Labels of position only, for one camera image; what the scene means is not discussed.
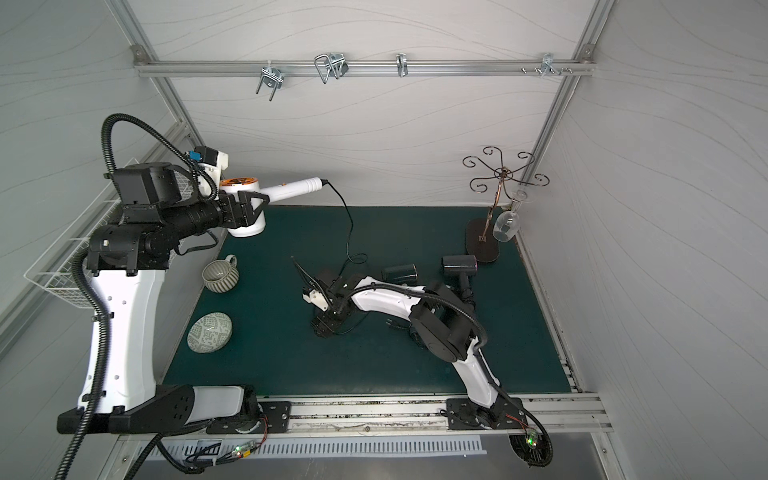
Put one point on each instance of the green table mat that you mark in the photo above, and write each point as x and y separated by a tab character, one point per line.
274	348

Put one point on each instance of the white wire basket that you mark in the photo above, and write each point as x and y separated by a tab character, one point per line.
52	271

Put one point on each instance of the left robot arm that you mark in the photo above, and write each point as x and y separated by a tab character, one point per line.
121	271

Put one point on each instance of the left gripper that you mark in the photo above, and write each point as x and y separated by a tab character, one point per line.
241	210

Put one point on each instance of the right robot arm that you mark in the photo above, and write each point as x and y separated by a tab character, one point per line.
449	329

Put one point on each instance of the metal glass holder stand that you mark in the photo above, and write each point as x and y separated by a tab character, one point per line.
500	181

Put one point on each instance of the white vent strip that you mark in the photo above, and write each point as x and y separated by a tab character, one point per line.
334	447

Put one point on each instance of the white hair dryer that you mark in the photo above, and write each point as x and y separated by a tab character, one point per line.
276	193

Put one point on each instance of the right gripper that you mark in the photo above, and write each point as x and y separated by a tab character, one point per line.
328	294

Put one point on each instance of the metal bolt bracket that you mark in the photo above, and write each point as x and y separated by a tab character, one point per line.
547	68

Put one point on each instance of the small metal clamp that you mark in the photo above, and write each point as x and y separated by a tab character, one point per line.
402	65

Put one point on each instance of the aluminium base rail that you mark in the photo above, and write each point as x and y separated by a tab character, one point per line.
419	415

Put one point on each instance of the striped ceramic mug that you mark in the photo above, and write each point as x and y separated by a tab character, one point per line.
221	276

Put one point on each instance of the metal u-bolt bracket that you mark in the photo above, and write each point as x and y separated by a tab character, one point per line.
331	65

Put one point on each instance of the patterned ceramic bowl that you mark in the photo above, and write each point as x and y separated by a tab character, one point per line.
210	333

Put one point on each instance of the dark green hair dryer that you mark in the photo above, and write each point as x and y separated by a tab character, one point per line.
404	274

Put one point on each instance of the aluminium top rail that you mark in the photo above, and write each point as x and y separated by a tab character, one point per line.
357	68

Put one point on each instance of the clear wine glass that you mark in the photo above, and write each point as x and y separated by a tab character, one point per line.
507	224

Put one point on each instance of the metal hook bracket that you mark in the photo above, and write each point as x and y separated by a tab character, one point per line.
271	79

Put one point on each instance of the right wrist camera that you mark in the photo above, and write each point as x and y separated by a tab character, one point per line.
317	298

